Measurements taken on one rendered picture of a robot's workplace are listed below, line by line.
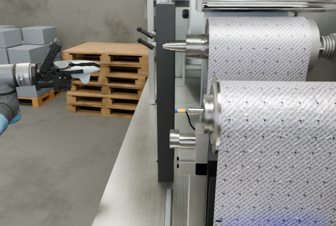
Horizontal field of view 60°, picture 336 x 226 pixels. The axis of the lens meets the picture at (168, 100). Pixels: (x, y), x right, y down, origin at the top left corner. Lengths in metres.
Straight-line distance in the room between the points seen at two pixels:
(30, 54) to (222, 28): 3.67
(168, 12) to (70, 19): 4.16
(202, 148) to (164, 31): 0.34
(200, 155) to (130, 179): 0.42
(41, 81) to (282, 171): 0.78
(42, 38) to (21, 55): 0.41
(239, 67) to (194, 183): 0.29
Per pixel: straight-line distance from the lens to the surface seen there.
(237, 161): 0.54
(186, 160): 0.62
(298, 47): 0.75
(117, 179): 0.99
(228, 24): 0.73
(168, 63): 0.80
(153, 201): 0.89
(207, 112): 0.52
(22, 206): 2.51
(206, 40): 0.75
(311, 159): 0.57
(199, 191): 0.67
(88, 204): 2.36
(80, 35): 4.85
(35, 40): 4.54
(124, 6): 4.51
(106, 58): 3.57
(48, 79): 1.04
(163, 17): 0.78
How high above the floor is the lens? 1.46
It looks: 20 degrees down
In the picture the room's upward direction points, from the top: straight up
